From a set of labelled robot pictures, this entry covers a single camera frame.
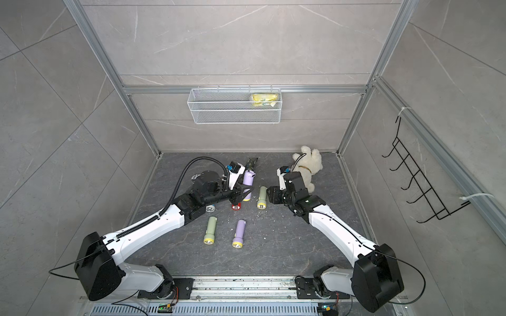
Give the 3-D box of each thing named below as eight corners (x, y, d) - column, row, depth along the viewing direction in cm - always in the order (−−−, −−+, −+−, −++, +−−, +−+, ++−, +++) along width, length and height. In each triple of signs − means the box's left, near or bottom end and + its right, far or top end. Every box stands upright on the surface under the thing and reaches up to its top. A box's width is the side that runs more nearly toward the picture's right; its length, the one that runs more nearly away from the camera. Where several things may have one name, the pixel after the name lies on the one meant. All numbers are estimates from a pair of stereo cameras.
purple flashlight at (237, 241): (232, 247, 86) (231, 244, 83) (238, 221, 93) (237, 218, 90) (242, 249, 85) (241, 246, 82) (246, 223, 93) (246, 219, 90)
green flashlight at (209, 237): (204, 244, 86) (202, 241, 84) (209, 219, 94) (207, 216, 92) (214, 244, 86) (212, 241, 84) (217, 219, 94) (216, 216, 92)
